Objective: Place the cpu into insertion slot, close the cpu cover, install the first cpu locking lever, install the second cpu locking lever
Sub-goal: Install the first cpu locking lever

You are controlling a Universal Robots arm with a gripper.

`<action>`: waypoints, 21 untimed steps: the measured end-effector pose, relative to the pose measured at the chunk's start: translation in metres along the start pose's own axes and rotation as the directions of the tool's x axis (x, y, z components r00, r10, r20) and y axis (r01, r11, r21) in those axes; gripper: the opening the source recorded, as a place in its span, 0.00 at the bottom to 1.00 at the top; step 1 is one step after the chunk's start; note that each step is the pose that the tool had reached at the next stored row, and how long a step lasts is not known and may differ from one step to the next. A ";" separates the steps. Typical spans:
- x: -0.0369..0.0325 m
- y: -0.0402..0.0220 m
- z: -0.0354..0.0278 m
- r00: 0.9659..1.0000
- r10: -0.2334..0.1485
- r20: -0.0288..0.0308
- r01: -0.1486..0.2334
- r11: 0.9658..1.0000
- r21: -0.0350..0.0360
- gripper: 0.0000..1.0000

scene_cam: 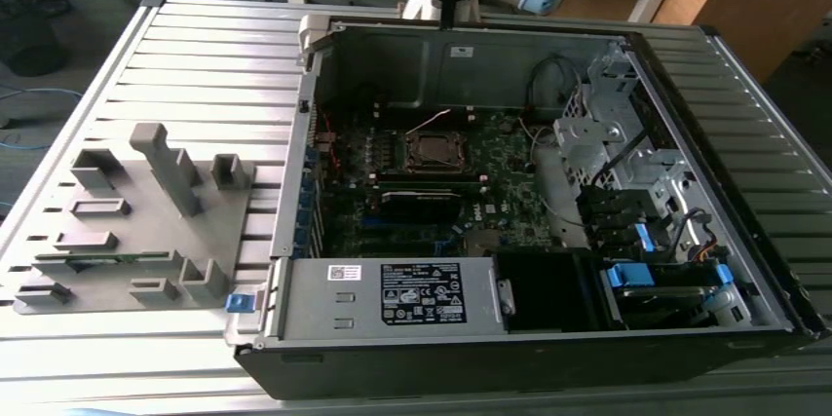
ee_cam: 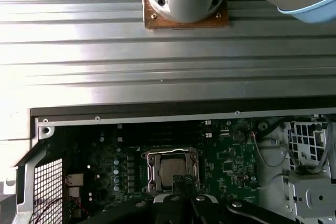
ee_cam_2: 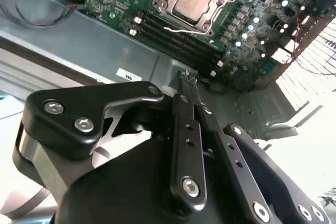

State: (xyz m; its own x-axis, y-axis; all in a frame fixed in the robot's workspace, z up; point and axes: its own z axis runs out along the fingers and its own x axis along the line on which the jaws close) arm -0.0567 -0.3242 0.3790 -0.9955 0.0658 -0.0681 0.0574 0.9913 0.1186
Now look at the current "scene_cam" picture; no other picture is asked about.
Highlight black drive bay bracket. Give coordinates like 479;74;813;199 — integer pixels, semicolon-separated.
575;185;659;247

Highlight silver power supply unit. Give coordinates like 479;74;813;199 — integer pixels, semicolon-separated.
256;255;509;347

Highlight CPU socket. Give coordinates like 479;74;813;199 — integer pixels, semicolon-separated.
396;129;475;174

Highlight grey chipset heatsink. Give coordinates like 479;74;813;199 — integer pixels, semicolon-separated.
465;229;503;255

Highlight black waste bin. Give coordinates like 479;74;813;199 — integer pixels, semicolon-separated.
4;19;71;78

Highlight blue case latch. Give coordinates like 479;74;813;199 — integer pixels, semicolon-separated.
224;292;256;316

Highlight blue expansion slot retainer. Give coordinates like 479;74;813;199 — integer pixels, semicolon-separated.
292;140;324;260

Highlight grey parts rack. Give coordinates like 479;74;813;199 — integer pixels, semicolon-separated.
11;122;259;316

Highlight blue floor cable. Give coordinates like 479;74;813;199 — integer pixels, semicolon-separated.
0;86;85;152

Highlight perforated metal drive cage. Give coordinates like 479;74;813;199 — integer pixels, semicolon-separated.
549;43;657;196

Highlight black looped wire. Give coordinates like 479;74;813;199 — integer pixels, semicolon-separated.
524;56;581;113

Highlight black PC case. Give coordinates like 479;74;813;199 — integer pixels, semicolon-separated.
224;14;832;400

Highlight square silver CPU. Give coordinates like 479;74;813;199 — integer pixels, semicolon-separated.
415;136;459;165

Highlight coloured wire bundle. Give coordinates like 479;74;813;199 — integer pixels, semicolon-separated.
692;242;731;262

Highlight black graphics card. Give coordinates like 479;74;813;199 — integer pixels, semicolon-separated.
380;190;467;226

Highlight RAM slot black clips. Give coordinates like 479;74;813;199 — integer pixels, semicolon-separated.
375;181;491;188
375;170;491;177

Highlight blue disk carrier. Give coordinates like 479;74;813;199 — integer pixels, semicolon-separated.
601;261;740;330
631;222;656;252

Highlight black hard disk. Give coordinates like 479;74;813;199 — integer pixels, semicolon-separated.
613;284;711;330

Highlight metal socket cover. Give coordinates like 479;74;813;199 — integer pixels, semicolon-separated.
401;131;471;172

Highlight green RAM stick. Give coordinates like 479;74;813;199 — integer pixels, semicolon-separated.
35;249;175;272

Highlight green motherboard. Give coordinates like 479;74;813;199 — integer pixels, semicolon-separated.
309;106;577;261

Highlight thin white wire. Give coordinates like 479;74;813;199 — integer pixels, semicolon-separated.
524;124;557;167

